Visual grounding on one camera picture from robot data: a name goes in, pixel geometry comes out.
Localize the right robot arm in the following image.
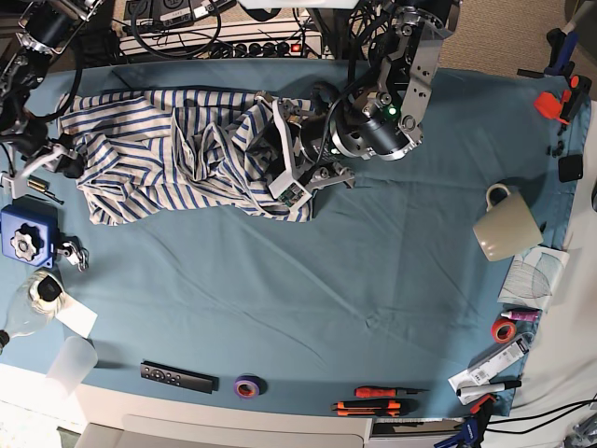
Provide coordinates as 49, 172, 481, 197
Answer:
1, 1, 102, 179

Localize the small metal padlock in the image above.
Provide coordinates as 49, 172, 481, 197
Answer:
57, 239, 90, 273

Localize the leaf pattern card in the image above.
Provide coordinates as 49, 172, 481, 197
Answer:
498, 246, 570, 311

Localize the black cable tie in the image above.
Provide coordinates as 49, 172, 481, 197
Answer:
111, 70, 134, 91

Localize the small black box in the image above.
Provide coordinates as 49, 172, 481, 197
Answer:
558, 154, 584, 183

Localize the teal table cloth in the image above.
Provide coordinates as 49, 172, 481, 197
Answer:
0, 58, 593, 419

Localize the orange utility knife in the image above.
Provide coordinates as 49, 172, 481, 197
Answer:
331, 399, 410, 417

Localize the white packaged item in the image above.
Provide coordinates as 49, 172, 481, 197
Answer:
448, 335, 530, 391

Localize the blue white striped T-shirt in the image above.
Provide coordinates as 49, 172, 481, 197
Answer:
58, 89, 312, 226

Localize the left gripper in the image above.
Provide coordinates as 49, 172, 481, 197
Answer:
298, 100, 423, 165

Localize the translucent plastic cup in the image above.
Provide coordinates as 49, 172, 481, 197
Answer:
46, 336, 98, 397

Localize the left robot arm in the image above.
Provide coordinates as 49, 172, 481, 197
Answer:
291, 1, 461, 172

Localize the red screwdriver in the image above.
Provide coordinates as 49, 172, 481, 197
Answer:
354, 385, 426, 399

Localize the clear plastic bottle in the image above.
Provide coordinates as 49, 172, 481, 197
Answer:
1, 269, 65, 351

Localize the orange tape roll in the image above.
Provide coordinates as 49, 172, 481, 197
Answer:
491, 317, 517, 344

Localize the small purple tube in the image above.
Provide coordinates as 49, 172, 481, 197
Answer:
500, 310, 541, 322

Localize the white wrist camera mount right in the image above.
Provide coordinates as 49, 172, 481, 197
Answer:
1, 144, 67, 199

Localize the beige ceramic mug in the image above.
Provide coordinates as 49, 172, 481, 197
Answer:
473, 183, 543, 261

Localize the black power strip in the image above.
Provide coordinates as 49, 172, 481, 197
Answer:
207, 41, 306, 59

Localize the black remote control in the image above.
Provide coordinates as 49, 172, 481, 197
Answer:
140, 360, 219, 394

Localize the purple tape roll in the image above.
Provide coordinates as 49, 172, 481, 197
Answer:
233, 374, 264, 399

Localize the blue box with knob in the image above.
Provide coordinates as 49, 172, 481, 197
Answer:
1, 197, 59, 269

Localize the black marker pen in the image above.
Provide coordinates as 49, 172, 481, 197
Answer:
456, 380, 521, 398

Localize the blue black clamp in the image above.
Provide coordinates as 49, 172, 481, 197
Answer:
434, 394, 497, 448

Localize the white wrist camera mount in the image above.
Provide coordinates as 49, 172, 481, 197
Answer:
254, 91, 358, 211
1, 144, 67, 199

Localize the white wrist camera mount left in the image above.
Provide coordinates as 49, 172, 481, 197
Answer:
254, 91, 358, 211

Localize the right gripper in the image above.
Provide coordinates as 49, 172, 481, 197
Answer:
50, 147, 86, 178

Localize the orange black clamp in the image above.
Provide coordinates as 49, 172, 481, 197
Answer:
534, 75, 592, 125

